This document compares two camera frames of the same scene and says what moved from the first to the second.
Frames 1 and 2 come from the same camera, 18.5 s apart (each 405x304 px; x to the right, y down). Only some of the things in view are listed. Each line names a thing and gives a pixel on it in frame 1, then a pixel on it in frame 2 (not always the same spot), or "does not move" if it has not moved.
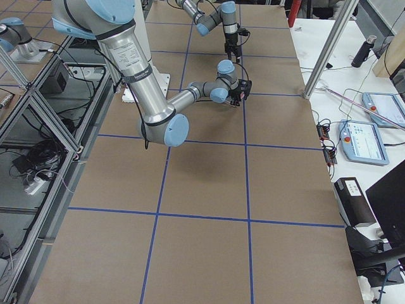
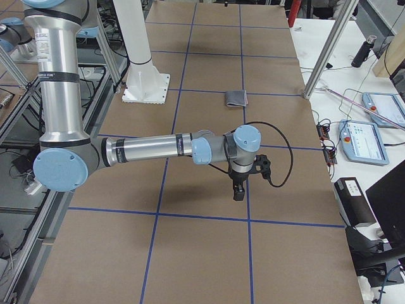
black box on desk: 353,205 does not move
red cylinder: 293,10 does not move
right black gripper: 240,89 to 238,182
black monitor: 386,197 does not move
